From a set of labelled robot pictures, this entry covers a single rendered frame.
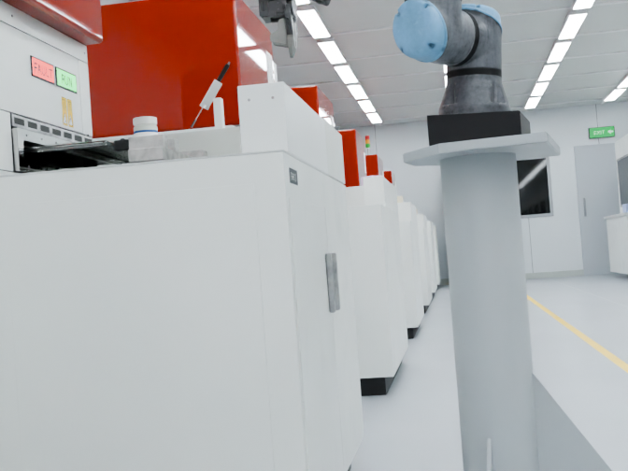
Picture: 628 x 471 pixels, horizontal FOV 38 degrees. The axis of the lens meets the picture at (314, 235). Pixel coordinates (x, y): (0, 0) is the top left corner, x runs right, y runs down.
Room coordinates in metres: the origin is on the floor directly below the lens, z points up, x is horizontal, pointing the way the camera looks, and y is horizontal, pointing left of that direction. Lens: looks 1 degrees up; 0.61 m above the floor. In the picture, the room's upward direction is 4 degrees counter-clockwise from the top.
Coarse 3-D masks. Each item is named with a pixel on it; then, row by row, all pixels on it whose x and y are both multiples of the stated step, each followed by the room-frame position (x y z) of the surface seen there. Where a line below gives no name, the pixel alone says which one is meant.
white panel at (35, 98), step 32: (0, 0) 1.95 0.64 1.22; (0, 32) 1.94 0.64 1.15; (32, 32) 2.09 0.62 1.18; (0, 64) 1.93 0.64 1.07; (32, 64) 2.07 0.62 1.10; (64, 64) 2.26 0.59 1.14; (0, 96) 1.92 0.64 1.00; (32, 96) 2.07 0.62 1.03; (64, 96) 2.25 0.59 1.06; (0, 128) 1.91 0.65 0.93; (64, 128) 2.23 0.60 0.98; (0, 160) 1.90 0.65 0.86
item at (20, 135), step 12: (12, 132) 1.96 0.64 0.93; (24, 132) 1.99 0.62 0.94; (12, 144) 1.96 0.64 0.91; (36, 144) 2.07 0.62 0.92; (48, 144) 2.11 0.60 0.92; (60, 144) 2.17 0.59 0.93; (24, 168) 1.98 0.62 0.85; (36, 168) 2.04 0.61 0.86; (48, 168) 2.10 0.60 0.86; (60, 168) 2.16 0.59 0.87
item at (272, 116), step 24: (240, 96) 1.77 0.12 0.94; (264, 96) 1.77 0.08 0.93; (288, 96) 1.80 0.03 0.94; (240, 120) 1.77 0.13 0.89; (264, 120) 1.77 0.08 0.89; (288, 120) 1.78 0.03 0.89; (312, 120) 2.10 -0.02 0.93; (264, 144) 1.77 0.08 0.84; (288, 144) 1.76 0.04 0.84; (312, 144) 2.07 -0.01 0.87
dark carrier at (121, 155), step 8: (48, 152) 2.05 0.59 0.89; (56, 152) 2.06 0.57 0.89; (64, 152) 2.07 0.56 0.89; (96, 152) 2.11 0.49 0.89; (104, 152) 2.12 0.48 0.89; (112, 152) 2.13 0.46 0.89; (120, 152) 2.14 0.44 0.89; (32, 160) 2.16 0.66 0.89; (40, 160) 2.17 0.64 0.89; (48, 160) 2.18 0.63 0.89; (56, 160) 2.20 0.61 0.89; (64, 160) 2.21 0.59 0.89; (72, 160) 2.22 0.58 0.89; (80, 160) 2.23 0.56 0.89; (88, 160) 2.24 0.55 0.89; (128, 160) 2.30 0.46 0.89
